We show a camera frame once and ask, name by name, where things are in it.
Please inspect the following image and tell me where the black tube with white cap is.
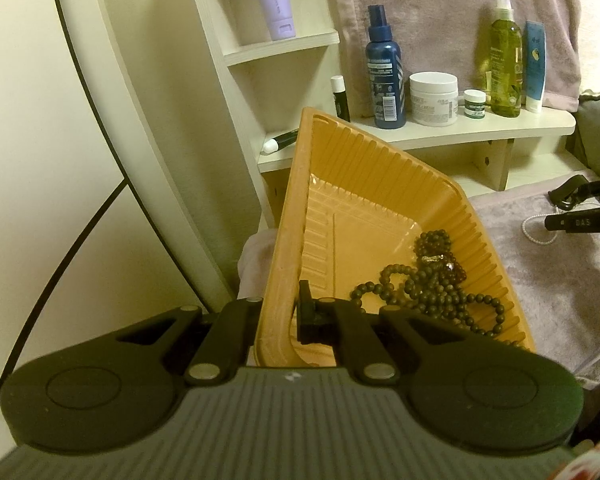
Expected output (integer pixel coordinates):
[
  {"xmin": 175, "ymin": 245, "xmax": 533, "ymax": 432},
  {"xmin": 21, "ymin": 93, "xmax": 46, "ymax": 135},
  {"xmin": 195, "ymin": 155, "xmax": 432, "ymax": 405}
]
[{"xmin": 261, "ymin": 129, "xmax": 300, "ymax": 155}]

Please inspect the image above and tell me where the white cream jar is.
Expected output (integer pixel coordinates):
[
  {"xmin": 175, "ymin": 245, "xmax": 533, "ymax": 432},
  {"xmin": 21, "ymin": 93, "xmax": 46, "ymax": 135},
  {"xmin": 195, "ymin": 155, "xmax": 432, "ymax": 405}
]
[{"xmin": 409, "ymin": 72, "xmax": 460, "ymax": 127}]

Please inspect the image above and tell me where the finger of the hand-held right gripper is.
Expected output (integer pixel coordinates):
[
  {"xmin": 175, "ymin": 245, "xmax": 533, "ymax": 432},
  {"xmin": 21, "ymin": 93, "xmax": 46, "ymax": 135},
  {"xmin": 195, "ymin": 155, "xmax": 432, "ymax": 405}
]
[{"xmin": 544, "ymin": 207, "xmax": 600, "ymax": 236}]

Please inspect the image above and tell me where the white pearl necklace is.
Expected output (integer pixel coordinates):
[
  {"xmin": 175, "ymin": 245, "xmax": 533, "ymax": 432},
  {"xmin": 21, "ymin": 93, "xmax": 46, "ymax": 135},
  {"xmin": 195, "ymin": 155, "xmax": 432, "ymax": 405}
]
[{"xmin": 522, "ymin": 212, "xmax": 556, "ymax": 247}]

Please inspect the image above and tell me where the blue and white tube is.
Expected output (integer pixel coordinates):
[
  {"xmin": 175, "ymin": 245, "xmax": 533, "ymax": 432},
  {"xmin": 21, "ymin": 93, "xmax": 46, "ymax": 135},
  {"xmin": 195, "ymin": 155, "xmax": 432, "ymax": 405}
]
[{"xmin": 522, "ymin": 20, "xmax": 548, "ymax": 113}]

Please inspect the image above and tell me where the dark blue spray bottle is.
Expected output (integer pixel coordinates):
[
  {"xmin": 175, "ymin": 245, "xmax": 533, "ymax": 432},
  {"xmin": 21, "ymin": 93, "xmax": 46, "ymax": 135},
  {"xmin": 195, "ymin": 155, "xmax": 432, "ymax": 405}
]
[{"xmin": 365, "ymin": 4, "xmax": 407, "ymax": 129}]

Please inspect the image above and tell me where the green oil spray bottle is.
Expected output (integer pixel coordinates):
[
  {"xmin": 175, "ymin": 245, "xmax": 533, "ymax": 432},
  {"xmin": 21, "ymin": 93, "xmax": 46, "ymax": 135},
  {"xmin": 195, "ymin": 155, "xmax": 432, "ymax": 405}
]
[{"xmin": 489, "ymin": 0, "xmax": 524, "ymax": 119}]

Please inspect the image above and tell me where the orange plastic tray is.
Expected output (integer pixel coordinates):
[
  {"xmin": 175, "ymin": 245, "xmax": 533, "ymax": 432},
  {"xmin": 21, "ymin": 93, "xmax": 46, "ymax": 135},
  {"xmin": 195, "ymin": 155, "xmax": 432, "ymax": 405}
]
[{"xmin": 254, "ymin": 106, "xmax": 537, "ymax": 368}]

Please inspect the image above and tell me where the black lip balm stick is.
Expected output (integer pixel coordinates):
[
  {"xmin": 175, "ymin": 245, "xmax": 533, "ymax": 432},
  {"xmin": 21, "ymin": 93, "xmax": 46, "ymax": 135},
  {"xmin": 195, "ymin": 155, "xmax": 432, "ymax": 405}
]
[{"xmin": 330, "ymin": 75, "xmax": 351, "ymax": 122}]

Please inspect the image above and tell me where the dark bead necklace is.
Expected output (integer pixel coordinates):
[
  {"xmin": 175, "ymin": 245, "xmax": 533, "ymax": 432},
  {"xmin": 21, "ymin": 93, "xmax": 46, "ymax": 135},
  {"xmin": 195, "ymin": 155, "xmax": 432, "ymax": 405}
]
[{"xmin": 350, "ymin": 229, "xmax": 523, "ymax": 346}]

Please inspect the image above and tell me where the black strap watch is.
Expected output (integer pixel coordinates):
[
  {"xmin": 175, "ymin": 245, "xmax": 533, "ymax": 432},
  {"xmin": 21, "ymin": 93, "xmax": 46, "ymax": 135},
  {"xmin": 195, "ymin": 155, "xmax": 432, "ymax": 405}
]
[{"xmin": 547, "ymin": 174, "xmax": 600, "ymax": 211}]

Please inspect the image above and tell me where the hanging pink towel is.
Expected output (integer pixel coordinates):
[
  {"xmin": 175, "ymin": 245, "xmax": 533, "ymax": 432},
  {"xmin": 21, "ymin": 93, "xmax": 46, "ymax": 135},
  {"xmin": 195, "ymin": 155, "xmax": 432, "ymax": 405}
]
[{"xmin": 327, "ymin": 0, "xmax": 581, "ymax": 121}]

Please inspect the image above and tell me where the cream wooden shelf unit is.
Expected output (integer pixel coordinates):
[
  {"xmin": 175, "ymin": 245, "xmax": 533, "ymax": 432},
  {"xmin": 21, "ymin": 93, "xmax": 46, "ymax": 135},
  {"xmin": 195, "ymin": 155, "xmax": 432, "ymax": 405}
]
[{"xmin": 182, "ymin": 0, "xmax": 577, "ymax": 231}]

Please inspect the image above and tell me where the lilac cosmetic tube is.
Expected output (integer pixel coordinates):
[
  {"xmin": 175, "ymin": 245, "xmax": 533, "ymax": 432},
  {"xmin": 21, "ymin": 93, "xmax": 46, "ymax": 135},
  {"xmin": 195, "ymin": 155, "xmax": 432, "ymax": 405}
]
[{"xmin": 245, "ymin": 0, "xmax": 297, "ymax": 41}]

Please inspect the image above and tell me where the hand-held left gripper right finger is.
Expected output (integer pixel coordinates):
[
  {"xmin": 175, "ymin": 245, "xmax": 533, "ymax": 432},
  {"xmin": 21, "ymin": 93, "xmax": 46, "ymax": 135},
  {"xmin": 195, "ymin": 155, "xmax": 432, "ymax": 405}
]
[{"xmin": 296, "ymin": 280, "xmax": 463, "ymax": 386}]

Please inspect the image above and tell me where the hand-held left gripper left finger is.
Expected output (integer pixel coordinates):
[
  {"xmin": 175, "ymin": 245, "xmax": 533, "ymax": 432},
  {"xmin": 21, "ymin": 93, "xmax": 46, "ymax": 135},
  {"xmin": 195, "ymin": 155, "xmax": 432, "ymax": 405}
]
[{"xmin": 114, "ymin": 297, "xmax": 265, "ymax": 387}]

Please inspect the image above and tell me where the brown bead necklace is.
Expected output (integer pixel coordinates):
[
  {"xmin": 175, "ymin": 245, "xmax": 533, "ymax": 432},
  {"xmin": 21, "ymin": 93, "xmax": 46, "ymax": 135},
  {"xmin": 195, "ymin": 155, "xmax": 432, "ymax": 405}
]
[{"xmin": 442, "ymin": 260, "xmax": 468, "ymax": 283}]

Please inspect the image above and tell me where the small green white jar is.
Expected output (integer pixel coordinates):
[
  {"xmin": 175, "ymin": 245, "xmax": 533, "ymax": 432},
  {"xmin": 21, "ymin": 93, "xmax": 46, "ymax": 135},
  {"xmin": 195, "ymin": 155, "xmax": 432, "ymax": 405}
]
[{"xmin": 463, "ymin": 89, "xmax": 487, "ymax": 120}]

